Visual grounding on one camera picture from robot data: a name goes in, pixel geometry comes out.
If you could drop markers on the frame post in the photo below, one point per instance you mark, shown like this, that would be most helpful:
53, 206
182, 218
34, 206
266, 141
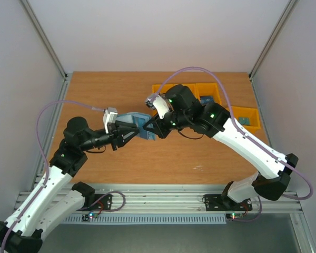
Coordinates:
285, 15
40, 31

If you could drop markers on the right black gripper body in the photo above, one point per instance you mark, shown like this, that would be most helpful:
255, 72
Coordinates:
165, 126

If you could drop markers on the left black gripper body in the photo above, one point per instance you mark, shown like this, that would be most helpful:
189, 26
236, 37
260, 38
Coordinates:
113, 133

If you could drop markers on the right yellow bin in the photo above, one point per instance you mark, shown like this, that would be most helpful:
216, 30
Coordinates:
251, 113

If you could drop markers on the card in middle bin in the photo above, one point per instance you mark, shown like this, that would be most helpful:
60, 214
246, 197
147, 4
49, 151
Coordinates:
206, 99

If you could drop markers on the grey slotted cable duct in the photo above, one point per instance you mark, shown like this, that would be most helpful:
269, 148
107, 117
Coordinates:
147, 219

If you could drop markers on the right frame post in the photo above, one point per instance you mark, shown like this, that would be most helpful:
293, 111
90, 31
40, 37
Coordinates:
285, 15

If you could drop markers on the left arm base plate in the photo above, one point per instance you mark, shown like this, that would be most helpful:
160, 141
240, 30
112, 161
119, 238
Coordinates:
97, 202

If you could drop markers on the card in bin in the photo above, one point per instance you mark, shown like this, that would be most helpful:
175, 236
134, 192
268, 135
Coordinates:
244, 121
206, 99

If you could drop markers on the small circuit board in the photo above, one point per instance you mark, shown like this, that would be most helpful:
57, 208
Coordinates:
234, 215
90, 217

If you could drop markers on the middle yellow bin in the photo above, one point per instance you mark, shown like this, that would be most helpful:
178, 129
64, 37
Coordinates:
211, 89

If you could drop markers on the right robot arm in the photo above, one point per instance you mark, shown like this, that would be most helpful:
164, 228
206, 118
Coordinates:
178, 109

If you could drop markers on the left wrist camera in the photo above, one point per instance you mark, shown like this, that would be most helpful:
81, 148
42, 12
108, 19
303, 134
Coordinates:
110, 115

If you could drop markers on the teal card holder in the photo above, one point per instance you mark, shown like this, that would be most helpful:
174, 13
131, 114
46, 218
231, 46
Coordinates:
139, 119

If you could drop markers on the right small circuit board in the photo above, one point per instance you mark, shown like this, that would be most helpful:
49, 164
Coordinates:
234, 215

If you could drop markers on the left small circuit board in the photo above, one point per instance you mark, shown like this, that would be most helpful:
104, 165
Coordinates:
90, 217

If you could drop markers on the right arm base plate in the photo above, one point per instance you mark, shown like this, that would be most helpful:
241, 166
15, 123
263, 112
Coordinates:
213, 202

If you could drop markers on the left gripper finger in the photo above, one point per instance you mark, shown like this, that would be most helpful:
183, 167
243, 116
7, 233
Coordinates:
121, 124
125, 135

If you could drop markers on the left frame post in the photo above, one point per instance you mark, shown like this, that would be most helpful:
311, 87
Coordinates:
40, 31

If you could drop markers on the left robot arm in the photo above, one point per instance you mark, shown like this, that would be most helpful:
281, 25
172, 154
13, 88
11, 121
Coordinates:
27, 228

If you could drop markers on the card in right bin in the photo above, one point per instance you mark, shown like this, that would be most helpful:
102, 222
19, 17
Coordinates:
244, 121

